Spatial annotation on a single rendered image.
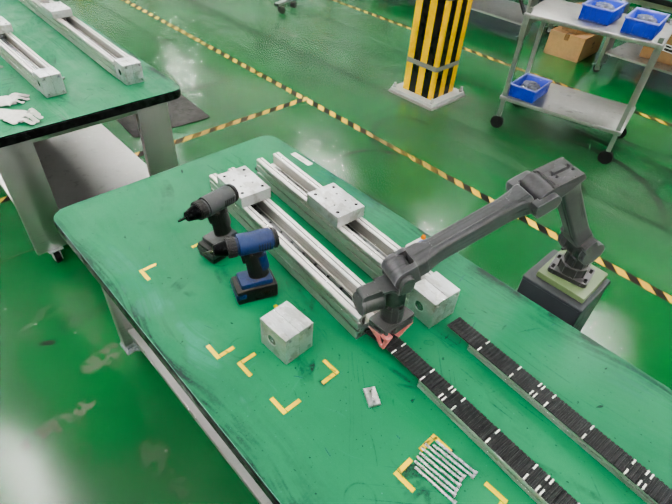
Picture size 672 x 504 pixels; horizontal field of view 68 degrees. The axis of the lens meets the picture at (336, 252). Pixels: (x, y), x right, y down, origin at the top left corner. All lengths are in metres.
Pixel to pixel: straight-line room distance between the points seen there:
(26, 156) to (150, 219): 0.95
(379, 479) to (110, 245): 1.06
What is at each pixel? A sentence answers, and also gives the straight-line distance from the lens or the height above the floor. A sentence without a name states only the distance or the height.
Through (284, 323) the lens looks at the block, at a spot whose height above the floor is 0.87.
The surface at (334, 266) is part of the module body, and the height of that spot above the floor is 0.86.
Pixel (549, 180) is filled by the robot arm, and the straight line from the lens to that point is 1.26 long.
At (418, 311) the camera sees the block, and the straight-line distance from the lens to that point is 1.41.
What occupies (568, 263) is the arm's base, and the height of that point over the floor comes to 0.86.
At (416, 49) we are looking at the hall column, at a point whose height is 0.40.
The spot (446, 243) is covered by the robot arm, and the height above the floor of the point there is 1.12.
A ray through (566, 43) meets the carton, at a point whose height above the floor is 0.15.
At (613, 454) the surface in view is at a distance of 1.33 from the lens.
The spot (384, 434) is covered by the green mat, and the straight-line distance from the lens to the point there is 1.21.
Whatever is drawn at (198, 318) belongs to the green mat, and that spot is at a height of 0.78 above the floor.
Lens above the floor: 1.83
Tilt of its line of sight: 41 degrees down
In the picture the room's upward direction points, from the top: 4 degrees clockwise
